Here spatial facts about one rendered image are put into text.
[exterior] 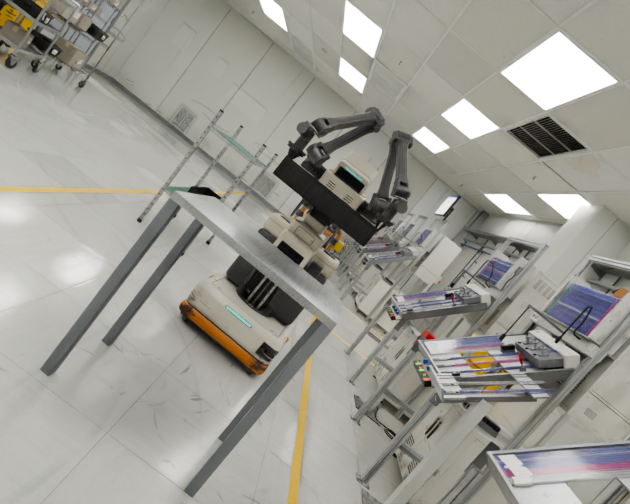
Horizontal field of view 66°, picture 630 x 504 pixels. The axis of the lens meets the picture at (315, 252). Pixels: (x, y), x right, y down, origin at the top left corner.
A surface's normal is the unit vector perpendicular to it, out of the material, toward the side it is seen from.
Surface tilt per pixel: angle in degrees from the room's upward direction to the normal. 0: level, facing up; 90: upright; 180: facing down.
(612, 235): 90
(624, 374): 90
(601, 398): 90
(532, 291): 90
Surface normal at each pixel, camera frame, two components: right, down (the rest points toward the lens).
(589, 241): -0.03, 0.11
